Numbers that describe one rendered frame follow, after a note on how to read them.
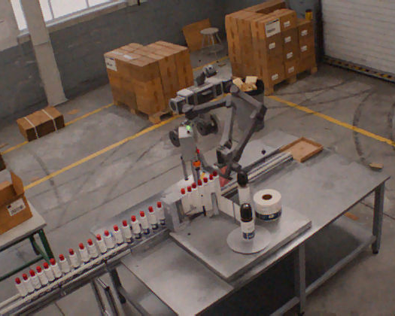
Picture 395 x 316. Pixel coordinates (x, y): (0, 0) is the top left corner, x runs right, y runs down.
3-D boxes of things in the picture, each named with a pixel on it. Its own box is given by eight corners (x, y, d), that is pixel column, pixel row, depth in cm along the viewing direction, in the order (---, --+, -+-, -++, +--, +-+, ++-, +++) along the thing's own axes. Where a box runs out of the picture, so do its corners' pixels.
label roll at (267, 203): (287, 210, 379) (286, 194, 372) (270, 224, 368) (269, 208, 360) (266, 202, 392) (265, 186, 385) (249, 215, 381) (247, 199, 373)
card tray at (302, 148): (300, 162, 441) (300, 159, 439) (279, 153, 460) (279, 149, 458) (323, 149, 455) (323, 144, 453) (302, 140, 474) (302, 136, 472)
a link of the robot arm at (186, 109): (238, 99, 402) (232, 91, 396) (237, 112, 394) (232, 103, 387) (188, 114, 421) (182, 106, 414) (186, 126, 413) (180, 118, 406)
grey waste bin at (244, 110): (250, 138, 661) (245, 94, 630) (229, 128, 692) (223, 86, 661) (274, 126, 681) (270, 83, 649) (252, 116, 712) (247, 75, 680)
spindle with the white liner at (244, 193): (244, 211, 386) (241, 177, 371) (237, 205, 393) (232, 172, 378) (253, 205, 391) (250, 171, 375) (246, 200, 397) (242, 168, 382)
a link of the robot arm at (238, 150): (260, 116, 416) (253, 109, 408) (265, 117, 412) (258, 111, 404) (234, 162, 412) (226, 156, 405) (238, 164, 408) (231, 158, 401)
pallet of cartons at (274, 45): (268, 97, 760) (260, 23, 701) (229, 84, 819) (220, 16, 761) (318, 71, 819) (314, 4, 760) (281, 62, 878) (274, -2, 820)
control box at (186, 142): (183, 160, 382) (178, 138, 372) (182, 149, 396) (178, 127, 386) (196, 158, 381) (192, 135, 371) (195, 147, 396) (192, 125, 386)
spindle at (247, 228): (248, 244, 351) (244, 211, 336) (239, 238, 358) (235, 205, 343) (258, 238, 355) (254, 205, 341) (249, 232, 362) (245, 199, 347)
